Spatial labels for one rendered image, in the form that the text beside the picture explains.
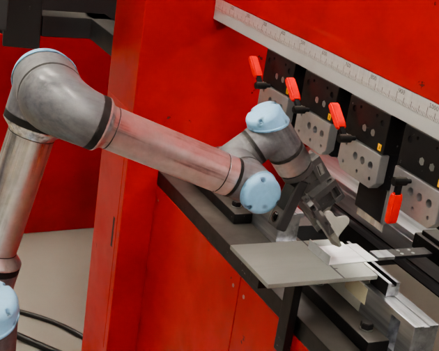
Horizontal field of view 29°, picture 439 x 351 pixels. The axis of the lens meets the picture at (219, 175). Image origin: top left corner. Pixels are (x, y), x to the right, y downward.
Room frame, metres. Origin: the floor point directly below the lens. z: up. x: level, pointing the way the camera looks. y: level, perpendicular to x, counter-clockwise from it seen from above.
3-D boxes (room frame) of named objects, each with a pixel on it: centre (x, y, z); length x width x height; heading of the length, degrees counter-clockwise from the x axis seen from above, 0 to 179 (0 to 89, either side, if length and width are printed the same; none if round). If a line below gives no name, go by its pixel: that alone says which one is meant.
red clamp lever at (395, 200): (1.58, -0.35, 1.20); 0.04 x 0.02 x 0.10; 117
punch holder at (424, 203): (1.59, -0.41, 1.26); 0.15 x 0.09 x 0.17; 27
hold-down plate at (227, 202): (2.25, -0.01, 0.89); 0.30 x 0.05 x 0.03; 27
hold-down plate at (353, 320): (1.68, -0.30, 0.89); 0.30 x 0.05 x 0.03; 27
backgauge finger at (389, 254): (1.81, -0.48, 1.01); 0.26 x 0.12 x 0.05; 117
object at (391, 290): (1.72, -0.35, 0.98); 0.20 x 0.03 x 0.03; 27
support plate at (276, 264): (1.68, -0.20, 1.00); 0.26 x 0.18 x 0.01; 117
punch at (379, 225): (1.74, -0.34, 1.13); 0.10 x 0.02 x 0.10; 27
